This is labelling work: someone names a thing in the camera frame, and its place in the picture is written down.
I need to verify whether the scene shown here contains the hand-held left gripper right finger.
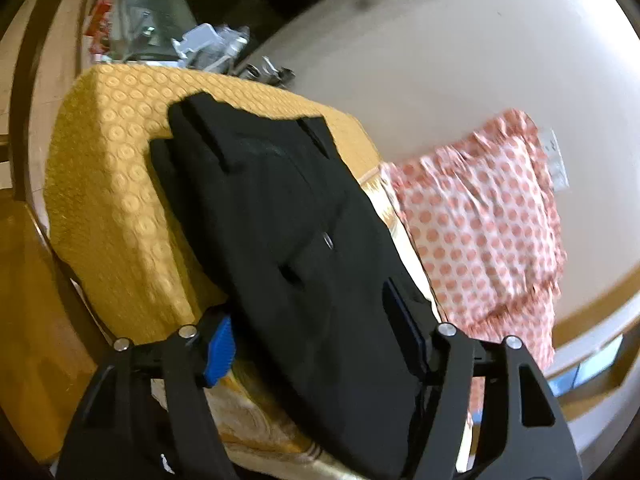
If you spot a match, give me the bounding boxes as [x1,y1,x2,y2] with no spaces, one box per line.
[382,278,585,480]

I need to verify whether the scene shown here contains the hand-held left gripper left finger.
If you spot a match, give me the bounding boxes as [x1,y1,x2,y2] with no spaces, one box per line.
[56,307,240,480]

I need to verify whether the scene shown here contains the black pants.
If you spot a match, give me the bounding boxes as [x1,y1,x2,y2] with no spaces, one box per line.
[149,92,446,479]

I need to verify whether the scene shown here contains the cream floral bed sheet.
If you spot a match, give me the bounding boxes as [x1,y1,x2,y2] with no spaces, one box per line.
[150,170,476,480]

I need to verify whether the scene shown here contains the pink polka dot pillow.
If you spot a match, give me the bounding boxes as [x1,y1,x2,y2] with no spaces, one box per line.
[382,109,568,411]

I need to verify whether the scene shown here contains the yellow patterned bedspread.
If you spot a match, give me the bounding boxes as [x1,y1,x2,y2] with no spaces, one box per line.
[44,64,384,345]

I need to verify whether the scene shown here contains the small metal object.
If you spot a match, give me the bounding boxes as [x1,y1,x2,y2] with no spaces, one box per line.
[244,56,297,88]

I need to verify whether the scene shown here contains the grey plastic device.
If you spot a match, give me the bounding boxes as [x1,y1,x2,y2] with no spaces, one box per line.
[172,23,251,73]

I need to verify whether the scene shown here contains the clear plastic bag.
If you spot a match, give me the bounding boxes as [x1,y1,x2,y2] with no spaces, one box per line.
[98,0,201,61]

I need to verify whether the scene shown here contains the red packet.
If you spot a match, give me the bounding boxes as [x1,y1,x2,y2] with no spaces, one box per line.
[85,0,117,56]

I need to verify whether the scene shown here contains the white wall socket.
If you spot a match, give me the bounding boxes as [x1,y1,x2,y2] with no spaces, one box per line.
[541,128,571,192]

